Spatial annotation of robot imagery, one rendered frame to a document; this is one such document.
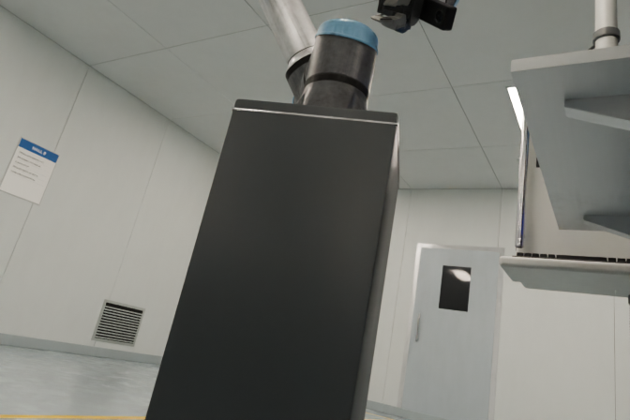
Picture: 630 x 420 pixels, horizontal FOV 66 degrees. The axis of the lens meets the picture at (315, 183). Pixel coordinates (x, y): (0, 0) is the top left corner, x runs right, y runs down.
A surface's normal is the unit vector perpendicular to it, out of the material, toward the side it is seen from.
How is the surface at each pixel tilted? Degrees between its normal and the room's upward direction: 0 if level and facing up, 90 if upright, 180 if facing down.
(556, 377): 90
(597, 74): 180
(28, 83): 90
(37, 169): 90
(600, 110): 90
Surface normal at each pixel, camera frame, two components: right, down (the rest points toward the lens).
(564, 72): -0.19, 0.92
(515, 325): -0.49, -0.39
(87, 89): 0.85, -0.01
